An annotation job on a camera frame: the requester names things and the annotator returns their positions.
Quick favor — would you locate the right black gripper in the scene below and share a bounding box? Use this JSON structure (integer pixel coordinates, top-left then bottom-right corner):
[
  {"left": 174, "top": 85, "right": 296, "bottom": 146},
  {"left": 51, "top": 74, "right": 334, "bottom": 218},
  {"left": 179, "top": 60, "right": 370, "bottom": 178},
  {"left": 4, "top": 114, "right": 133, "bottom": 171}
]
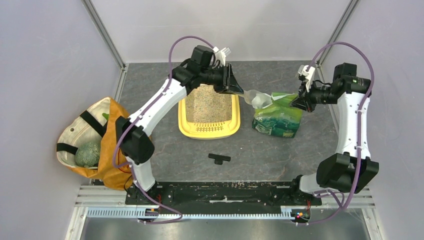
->
[{"left": 288, "top": 78, "right": 338, "bottom": 113}]

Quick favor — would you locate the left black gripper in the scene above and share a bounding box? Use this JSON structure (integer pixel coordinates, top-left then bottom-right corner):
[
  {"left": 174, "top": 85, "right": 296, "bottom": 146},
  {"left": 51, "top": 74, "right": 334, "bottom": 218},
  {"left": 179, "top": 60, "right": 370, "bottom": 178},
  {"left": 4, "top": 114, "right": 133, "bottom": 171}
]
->
[{"left": 200, "top": 63, "right": 244, "bottom": 96}]

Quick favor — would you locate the green litter bag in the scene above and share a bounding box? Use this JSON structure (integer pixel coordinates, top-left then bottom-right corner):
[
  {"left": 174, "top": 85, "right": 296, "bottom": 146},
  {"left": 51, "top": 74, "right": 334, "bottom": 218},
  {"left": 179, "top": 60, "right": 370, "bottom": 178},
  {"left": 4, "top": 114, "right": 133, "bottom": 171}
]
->
[{"left": 251, "top": 92, "right": 303, "bottom": 138}]

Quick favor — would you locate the clear plastic tube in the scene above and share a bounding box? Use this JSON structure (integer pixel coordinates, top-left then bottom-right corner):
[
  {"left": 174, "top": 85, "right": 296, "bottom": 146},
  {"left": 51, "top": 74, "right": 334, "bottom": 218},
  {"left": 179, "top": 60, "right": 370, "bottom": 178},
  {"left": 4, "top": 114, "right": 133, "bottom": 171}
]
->
[{"left": 242, "top": 89, "right": 273, "bottom": 109}]

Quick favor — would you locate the yellow litter box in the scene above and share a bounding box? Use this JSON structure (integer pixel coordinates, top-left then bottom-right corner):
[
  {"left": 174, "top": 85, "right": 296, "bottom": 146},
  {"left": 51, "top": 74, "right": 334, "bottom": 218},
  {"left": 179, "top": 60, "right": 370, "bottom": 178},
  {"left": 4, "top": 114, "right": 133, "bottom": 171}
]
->
[{"left": 178, "top": 84, "right": 241, "bottom": 140}]

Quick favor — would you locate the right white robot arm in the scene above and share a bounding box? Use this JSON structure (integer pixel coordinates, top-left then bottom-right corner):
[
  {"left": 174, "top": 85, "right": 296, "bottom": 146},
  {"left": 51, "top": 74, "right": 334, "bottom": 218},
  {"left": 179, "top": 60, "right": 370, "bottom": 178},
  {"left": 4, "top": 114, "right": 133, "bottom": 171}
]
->
[{"left": 288, "top": 63, "right": 379, "bottom": 205}]

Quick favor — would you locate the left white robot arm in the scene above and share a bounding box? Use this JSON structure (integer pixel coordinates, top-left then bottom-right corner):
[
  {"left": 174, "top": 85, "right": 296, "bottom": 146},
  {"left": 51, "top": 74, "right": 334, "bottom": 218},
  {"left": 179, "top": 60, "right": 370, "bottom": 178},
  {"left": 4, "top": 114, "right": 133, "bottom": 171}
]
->
[{"left": 115, "top": 45, "right": 244, "bottom": 204}]

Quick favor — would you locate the black plastic clip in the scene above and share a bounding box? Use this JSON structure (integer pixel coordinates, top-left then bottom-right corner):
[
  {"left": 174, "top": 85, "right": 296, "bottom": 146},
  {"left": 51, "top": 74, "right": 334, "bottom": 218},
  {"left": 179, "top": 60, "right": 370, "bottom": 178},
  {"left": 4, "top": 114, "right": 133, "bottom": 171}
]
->
[{"left": 208, "top": 153, "right": 231, "bottom": 165}]

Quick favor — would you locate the orange tote bag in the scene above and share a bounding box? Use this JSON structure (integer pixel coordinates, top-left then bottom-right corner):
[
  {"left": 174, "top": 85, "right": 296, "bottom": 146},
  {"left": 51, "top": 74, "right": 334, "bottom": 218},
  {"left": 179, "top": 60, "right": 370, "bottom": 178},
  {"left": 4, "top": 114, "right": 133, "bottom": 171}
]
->
[{"left": 56, "top": 97, "right": 133, "bottom": 191}]

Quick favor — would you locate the green round melon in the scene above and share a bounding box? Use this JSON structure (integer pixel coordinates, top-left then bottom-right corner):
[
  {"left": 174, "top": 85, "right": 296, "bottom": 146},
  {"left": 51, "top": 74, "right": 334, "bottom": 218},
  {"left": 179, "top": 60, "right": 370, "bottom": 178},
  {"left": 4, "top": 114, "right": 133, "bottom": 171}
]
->
[{"left": 75, "top": 140, "right": 101, "bottom": 168}]

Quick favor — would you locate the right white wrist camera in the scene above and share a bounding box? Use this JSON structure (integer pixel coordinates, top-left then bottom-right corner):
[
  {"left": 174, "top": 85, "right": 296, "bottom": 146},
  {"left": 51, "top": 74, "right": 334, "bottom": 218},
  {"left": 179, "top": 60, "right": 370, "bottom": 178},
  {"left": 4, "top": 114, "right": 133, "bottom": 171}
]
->
[{"left": 296, "top": 65, "right": 316, "bottom": 93}]

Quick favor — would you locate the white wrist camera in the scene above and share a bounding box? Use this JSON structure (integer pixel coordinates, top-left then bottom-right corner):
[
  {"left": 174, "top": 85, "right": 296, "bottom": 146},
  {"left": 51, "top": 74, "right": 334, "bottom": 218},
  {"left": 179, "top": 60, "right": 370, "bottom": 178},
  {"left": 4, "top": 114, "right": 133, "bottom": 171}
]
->
[
  {"left": 212, "top": 46, "right": 231, "bottom": 67},
  {"left": 296, "top": 65, "right": 316, "bottom": 93}
]

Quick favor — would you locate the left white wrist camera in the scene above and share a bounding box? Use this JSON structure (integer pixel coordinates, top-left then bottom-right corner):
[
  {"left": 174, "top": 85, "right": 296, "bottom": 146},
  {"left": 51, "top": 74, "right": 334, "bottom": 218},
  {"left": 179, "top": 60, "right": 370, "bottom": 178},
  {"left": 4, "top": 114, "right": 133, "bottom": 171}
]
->
[{"left": 212, "top": 46, "right": 231, "bottom": 67}]

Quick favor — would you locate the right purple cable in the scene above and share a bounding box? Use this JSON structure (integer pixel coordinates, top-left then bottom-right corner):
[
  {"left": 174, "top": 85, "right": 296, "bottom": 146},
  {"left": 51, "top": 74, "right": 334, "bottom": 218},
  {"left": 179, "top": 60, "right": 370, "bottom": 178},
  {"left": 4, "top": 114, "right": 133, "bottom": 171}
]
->
[{"left": 291, "top": 41, "right": 375, "bottom": 227}]

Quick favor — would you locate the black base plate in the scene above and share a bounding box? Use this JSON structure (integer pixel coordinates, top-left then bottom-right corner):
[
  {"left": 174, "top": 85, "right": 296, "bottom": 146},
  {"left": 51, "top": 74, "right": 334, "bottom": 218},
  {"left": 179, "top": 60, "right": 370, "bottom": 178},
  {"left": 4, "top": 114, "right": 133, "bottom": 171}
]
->
[{"left": 125, "top": 181, "right": 322, "bottom": 215}]

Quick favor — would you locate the slotted cable duct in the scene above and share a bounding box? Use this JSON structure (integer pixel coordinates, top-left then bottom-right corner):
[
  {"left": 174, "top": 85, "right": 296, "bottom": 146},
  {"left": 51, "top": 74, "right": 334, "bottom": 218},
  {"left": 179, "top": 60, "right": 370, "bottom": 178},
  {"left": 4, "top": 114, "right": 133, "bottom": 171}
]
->
[{"left": 86, "top": 207, "right": 296, "bottom": 220}]

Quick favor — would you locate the aluminium frame rail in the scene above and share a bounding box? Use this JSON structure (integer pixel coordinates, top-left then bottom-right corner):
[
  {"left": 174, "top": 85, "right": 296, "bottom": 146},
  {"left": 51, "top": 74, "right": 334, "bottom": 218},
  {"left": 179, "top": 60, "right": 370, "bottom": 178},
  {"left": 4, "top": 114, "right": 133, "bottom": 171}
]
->
[{"left": 74, "top": 185, "right": 376, "bottom": 209}]

